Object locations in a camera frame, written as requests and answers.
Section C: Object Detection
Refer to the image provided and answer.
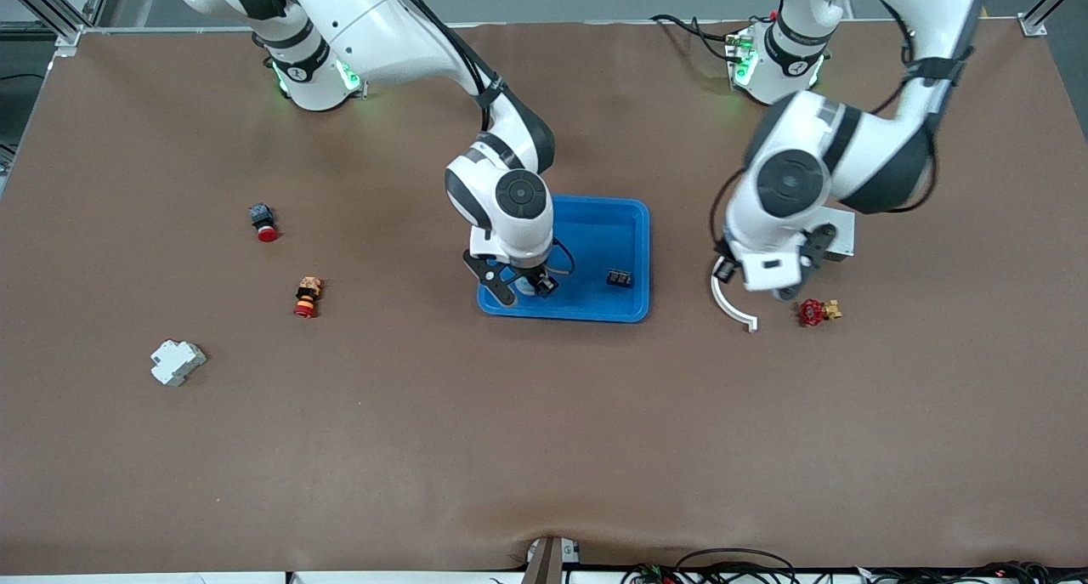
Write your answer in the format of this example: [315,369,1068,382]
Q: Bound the red button with black base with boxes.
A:
[248,203,280,243]

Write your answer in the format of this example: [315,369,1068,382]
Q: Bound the white circuit breaker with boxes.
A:
[150,339,207,388]

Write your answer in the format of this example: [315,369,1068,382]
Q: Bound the grey metal box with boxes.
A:
[829,208,857,263]

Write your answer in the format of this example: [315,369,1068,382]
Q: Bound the red handled brass valve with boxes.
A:
[797,298,843,327]

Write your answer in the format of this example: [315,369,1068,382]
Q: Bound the blue plastic tray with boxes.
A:
[476,195,652,324]

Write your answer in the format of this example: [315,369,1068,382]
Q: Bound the red and yellow push button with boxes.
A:
[293,276,324,319]

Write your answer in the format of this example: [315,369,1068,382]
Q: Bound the aluminium frame profile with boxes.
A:
[0,0,116,58]
[1018,0,1088,37]

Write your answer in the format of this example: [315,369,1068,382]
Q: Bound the black cable loop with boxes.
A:
[674,548,800,584]

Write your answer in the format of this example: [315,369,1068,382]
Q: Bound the tangled cable bundle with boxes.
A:
[863,561,1088,584]

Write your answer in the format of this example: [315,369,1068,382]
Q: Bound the black base cables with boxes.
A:
[650,13,740,62]

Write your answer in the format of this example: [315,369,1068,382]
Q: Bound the white curved pipe clamp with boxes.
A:
[711,269,759,334]

